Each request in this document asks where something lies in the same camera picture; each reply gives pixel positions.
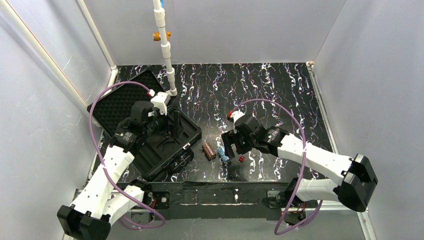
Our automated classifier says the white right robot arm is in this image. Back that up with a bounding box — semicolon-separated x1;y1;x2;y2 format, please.
221;111;378;212

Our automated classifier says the orange clamp on pole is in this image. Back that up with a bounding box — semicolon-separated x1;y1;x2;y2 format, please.
152;31;172;42

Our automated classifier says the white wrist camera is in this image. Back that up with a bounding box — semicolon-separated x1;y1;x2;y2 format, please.
150;92;171;116
227;110;245;128

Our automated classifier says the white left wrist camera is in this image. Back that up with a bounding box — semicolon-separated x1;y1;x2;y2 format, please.
150;92;171;116

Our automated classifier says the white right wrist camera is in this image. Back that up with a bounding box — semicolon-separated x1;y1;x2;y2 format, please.
227;110;245;128

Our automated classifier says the white pvc pole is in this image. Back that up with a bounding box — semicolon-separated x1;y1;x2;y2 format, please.
153;0;178;97

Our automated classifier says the white corner pipe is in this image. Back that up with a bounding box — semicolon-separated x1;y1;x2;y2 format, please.
76;0;119;87

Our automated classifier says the black poker set case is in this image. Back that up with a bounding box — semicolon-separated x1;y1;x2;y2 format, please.
88;69;202;182

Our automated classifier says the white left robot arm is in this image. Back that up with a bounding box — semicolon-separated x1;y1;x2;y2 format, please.
57;97;168;240

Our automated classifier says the brown poker chip stack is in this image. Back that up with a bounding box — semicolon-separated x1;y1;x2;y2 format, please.
202;142;217;161

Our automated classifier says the blue poker chip stack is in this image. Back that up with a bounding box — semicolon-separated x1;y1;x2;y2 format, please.
217;146;230;165

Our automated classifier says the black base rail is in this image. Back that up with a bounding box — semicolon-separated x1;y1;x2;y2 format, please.
133;180;289;221

